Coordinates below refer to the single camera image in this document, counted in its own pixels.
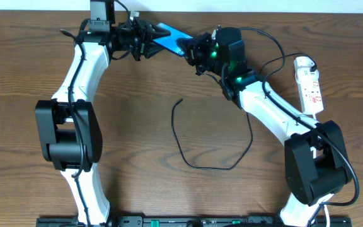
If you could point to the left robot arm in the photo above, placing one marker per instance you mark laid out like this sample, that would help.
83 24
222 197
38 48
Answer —
69 132

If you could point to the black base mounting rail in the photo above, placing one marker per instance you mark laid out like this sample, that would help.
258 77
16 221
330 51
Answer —
139 221

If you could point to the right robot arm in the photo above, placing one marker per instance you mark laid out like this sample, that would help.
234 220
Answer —
316 161

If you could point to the white USB charger adapter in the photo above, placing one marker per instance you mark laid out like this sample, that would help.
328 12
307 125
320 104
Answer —
303 62

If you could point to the blue screen Galaxy smartphone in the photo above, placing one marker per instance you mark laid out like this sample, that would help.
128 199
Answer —
169 42

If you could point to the white power strip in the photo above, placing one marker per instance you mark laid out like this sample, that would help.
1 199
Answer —
309 91

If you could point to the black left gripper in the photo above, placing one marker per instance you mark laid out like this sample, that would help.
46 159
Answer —
138 38

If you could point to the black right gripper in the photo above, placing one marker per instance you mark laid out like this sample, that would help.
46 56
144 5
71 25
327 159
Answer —
198 50

